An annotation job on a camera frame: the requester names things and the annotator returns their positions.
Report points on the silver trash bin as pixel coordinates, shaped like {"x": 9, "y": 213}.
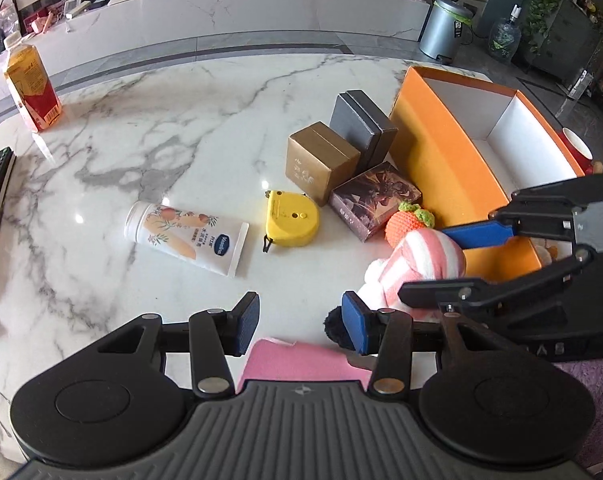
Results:
{"x": 442, "y": 34}

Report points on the grey metal box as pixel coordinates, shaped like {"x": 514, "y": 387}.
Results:
{"x": 359, "y": 121}

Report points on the orange juice carton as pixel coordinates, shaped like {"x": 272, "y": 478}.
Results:
{"x": 31, "y": 88}

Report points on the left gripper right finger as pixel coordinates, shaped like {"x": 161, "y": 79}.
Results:
{"x": 475, "y": 392}

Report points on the black white plush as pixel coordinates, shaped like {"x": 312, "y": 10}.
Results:
{"x": 335, "y": 329}

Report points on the white lotion tube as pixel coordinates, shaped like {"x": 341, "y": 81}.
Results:
{"x": 208, "y": 241}

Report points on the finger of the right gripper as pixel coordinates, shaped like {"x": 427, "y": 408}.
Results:
{"x": 568, "y": 210}
{"x": 478, "y": 297}

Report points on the pink striped plush toy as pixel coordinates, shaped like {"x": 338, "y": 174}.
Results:
{"x": 422, "y": 255}

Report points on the orange cardboard box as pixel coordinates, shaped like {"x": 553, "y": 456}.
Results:
{"x": 467, "y": 144}

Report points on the water bottle jug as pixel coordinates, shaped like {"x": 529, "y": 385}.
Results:
{"x": 504, "y": 36}

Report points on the gold cardboard box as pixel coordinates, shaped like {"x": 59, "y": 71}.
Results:
{"x": 318, "y": 159}

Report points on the red ceramic mug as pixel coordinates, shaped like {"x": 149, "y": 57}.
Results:
{"x": 581, "y": 152}

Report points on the long white tv cabinet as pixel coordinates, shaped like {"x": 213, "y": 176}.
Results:
{"x": 141, "y": 33}

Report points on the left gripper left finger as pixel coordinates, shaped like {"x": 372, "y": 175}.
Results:
{"x": 133, "y": 390}

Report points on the yellow tape measure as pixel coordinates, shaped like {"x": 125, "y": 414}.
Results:
{"x": 292, "y": 220}

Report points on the dark patterned card box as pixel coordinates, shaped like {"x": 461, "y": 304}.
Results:
{"x": 366, "y": 202}

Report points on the pink notebook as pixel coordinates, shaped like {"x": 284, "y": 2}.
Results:
{"x": 278, "y": 361}

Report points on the purple fluffy sleeve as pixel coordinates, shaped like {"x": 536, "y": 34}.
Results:
{"x": 590, "y": 374}

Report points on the orange crochet carrot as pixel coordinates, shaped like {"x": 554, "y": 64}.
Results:
{"x": 409, "y": 217}

